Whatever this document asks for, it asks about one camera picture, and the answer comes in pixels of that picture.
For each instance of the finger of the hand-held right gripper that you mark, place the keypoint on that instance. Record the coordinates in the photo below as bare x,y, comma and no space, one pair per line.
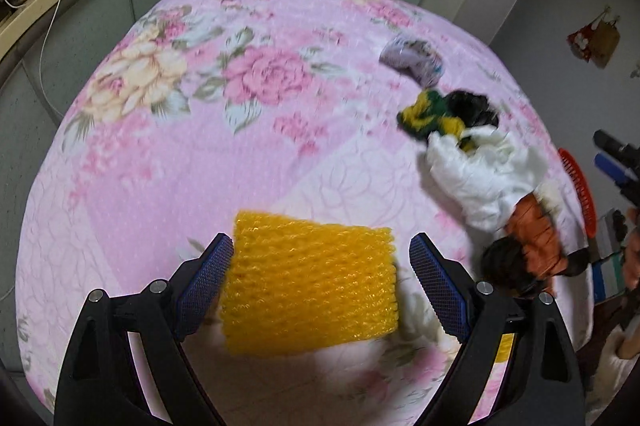
607,166
612,145

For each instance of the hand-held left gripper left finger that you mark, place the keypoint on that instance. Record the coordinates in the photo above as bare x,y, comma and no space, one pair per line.
205,286

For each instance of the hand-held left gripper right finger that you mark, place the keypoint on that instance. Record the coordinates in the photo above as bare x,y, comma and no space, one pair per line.
440,291

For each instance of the red plastic basket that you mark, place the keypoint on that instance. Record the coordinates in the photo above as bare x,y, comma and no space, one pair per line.
580,191

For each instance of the black cloth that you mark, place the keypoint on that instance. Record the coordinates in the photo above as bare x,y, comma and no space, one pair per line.
505,261

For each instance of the yellow knitted cloth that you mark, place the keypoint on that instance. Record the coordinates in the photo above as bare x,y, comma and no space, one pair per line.
310,286

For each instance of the white cloth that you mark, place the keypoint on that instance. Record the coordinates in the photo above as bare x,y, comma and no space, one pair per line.
480,176

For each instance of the black plastic bag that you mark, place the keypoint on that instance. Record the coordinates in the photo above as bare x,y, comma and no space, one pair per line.
472,106

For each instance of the green and yellow cloth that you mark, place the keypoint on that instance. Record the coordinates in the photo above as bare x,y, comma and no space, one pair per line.
430,114

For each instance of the hanging cloth bags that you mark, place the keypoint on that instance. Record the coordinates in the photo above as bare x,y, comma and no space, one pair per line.
595,39

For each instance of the pink floral blanket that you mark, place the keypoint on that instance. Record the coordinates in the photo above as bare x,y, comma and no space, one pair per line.
210,146

